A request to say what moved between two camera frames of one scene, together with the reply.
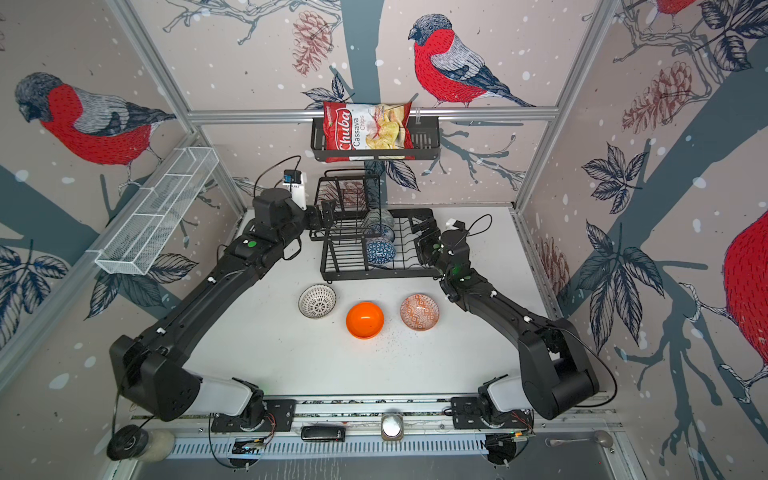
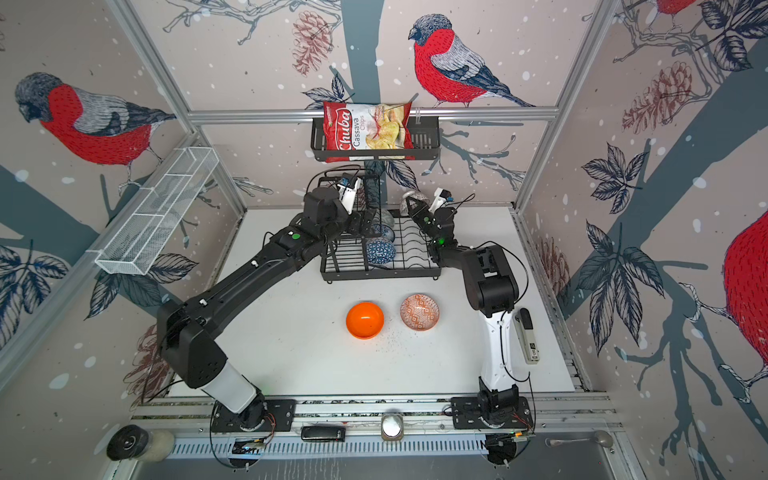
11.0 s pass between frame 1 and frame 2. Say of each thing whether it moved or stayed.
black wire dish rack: stayed
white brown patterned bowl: moved
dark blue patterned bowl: stayed
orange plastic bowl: stayed
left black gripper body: moved
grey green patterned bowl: stayed
